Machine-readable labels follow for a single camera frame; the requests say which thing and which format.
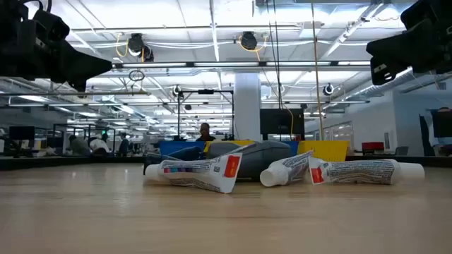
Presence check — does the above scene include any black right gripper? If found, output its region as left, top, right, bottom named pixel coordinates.
left=366, top=13, right=452, bottom=86

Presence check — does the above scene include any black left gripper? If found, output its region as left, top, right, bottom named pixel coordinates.
left=0, top=0, right=114, bottom=92

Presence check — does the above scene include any white travel toothpaste tube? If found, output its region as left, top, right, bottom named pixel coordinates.
left=144, top=152, right=244, bottom=194
left=259, top=150, right=314, bottom=188
left=308, top=156, right=426, bottom=186

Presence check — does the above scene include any person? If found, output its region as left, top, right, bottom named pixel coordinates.
left=117, top=132, right=130, bottom=157
left=88, top=133, right=111, bottom=157
left=196, top=122, right=217, bottom=143
left=69, top=134, right=91, bottom=157

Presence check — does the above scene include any black desk monitor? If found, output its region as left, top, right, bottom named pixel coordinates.
left=8, top=125, right=36, bottom=143

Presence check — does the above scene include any red box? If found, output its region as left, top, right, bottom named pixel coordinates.
left=361, top=141, right=385, bottom=153

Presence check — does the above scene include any yellow slotted plastic basket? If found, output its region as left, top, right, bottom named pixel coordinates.
left=203, top=139, right=256, bottom=153
left=297, top=140, right=351, bottom=162

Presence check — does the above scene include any blue slotted plastic basket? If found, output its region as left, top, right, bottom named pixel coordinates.
left=282, top=140, right=301, bottom=156
left=158, top=140, right=206, bottom=157

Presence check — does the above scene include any long ceiling light bar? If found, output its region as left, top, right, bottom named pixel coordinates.
left=112, top=61, right=371, bottom=69

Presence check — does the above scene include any white building column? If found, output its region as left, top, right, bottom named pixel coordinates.
left=234, top=72, right=263, bottom=142

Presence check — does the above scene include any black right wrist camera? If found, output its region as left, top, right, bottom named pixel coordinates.
left=400, top=0, right=439, bottom=29

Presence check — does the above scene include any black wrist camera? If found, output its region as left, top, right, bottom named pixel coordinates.
left=400, top=0, right=439, bottom=29
left=32, top=8, right=71, bottom=42

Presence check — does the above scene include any black ceiling cable reel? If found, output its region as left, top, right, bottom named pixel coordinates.
left=126, top=32, right=155, bottom=63
left=240, top=31, right=259, bottom=52

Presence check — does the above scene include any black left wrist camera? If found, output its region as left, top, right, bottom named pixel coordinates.
left=32, top=8, right=71, bottom=42

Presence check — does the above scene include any black metal rig frame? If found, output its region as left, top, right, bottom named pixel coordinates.
left=0, top=155, right=452, bottom=171

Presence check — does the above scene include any black tall stand frame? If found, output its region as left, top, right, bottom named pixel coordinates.
left=177, top=89, right=235, bottom=140

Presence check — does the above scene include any large black wall screen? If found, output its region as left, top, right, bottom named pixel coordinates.
left=260, top=108, right=306, bottom=136

